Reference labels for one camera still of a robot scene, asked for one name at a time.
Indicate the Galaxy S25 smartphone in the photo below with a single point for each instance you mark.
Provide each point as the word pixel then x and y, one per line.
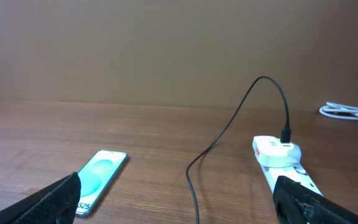
pixel 96 176

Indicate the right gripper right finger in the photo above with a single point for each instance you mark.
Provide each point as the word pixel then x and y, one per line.
pixel 296 204

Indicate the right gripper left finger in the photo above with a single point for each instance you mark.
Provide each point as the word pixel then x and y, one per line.
pixel 54 204

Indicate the white power strip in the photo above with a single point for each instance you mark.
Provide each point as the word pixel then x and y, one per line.
pixel 293 171

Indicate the white USB charger adapter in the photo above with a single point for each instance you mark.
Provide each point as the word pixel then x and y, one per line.
pixel 270 152

